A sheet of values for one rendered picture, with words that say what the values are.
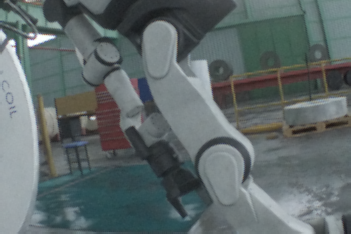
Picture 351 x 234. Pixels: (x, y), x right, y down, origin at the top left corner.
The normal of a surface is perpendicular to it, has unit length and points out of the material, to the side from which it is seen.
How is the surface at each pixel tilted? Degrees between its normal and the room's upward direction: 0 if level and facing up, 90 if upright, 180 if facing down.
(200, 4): 109
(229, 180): 90
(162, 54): 90
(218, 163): 90
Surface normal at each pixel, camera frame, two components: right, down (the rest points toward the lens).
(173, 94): 0.05, 0.35
